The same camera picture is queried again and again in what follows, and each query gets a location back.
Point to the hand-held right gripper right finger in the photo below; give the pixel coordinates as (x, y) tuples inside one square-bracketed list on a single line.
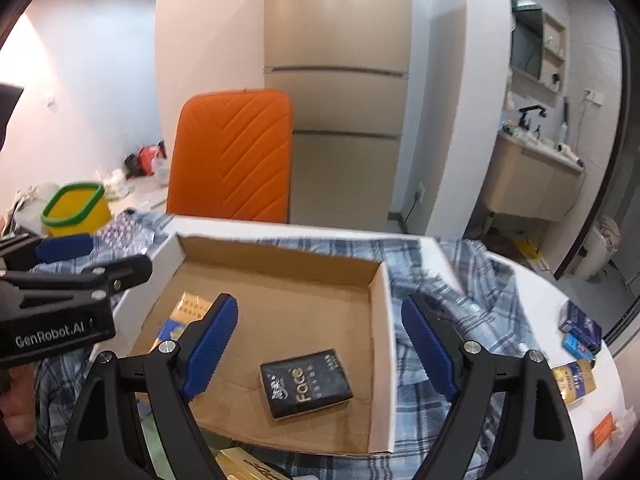
[(430, 350)]

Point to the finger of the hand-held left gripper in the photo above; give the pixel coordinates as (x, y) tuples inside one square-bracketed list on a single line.
[(65, 248), (125, 271)]

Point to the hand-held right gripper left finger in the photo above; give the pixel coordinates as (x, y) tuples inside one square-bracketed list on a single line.
[(210, 345)]

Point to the gold carton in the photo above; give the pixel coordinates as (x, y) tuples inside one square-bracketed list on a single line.
[(187, 305)]

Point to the cardboard box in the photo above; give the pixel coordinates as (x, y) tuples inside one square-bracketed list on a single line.
[(300, 310)]

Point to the black tissue packet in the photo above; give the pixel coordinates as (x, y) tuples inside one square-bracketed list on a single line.
[(305, 382)]

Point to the person's left hand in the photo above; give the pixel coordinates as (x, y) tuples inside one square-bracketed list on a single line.
[(17, 405)]

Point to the yellow basket with green rim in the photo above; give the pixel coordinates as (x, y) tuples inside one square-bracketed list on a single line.
[(75, 215)]

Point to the silver patterned packet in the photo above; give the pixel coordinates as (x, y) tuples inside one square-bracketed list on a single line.
[(125, 235)]

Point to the white cloth heap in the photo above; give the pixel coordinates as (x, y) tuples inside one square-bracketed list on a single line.
[(30, 205)]

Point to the blue plaid shirt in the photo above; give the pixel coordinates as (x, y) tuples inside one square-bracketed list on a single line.
[(450, 280)]

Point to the red bag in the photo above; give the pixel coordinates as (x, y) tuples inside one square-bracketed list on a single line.
[(148, 161)]

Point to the gold flat box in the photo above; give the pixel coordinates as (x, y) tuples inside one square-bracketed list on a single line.
[(250, 466)]

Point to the gold and blue packet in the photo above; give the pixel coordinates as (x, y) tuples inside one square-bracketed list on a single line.
[(575, 382)]

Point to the light blue small box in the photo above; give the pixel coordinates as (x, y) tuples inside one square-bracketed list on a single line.
[(580, 345)]

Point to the dark blue small box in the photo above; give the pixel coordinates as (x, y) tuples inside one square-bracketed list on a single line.
[(582, 317)]

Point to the orange chair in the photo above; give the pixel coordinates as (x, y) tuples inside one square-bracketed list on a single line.
[(230, 155)]

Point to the orange card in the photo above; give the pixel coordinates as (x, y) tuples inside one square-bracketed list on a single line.
[(605, 431)]

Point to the white trash bin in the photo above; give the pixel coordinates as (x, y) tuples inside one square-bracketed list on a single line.
[(597, 252)]

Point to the beige vanity cabinet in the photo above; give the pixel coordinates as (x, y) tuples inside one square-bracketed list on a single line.
[(530, 180)]

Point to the black faucet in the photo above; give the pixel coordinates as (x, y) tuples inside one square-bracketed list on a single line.
[(527, 115)]

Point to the beige refrigerator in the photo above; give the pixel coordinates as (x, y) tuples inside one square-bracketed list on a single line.
[(340, 95)]

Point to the mirror cabinet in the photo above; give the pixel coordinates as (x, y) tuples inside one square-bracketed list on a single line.
[(530, 45)]

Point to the black door frame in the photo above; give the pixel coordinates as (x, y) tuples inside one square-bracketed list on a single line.
[(627, 160)]

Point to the white wall switch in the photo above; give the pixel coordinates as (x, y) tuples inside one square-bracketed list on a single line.
[(592, 97)]

